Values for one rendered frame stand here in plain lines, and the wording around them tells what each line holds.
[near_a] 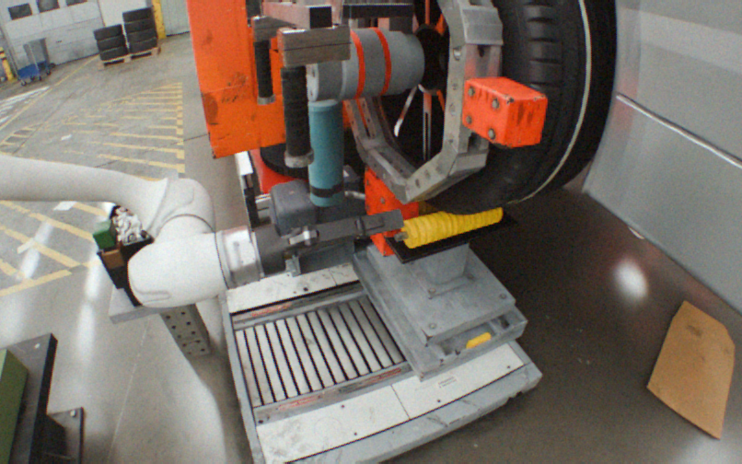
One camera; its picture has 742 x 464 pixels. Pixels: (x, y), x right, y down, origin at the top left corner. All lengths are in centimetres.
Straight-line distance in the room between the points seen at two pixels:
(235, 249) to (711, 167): 61
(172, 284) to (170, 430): 72
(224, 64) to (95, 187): 61
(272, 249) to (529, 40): 46
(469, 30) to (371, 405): 88
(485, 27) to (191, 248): 50
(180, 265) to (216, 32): 72
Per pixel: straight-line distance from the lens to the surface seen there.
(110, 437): 130
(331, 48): 51
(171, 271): 55
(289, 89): 52
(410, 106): 89
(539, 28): 54
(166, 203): 65
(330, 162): 88
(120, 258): 78
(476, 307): 107
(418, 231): 79
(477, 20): 52
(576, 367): 134
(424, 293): 108
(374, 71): 67
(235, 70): 112
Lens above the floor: 100
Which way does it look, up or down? 38 degrees down
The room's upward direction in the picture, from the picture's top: straight up
